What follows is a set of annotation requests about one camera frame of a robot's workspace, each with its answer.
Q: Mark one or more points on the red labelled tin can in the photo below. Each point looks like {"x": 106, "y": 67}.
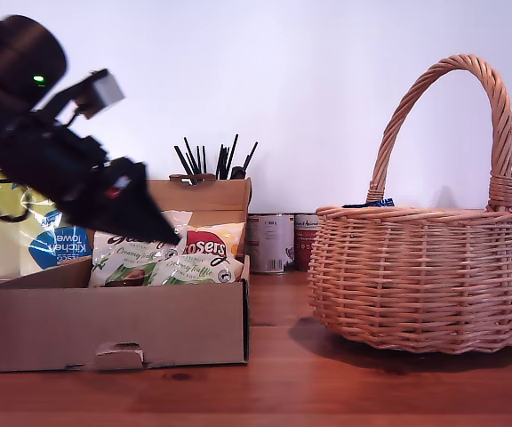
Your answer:
{"x": 305, "y": 244}

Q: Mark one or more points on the kitchen towel roll pack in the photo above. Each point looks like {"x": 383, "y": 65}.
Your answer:
{"x": 51, "y": 249}

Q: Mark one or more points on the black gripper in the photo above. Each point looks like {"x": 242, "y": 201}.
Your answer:
{"x": 47, "y": 164}

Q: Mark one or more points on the brown cardboard box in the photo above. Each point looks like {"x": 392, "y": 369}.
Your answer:
{"x": 118, "y": 320}

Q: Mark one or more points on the red Maltesers bunnies bag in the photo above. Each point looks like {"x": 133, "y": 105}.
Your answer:
{"x": 211, "y": 242}

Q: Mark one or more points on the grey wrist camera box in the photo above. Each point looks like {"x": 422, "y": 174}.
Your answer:
{"x": 105, "y": 91}

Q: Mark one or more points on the white labelled tin can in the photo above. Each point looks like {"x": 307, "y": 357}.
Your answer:
{"x": 270, "y": 244}

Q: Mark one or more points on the white Galaxy truffle egg bag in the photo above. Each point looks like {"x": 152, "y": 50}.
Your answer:
{"x": 198, "y": 273}
{"x": 122, "y": 262}

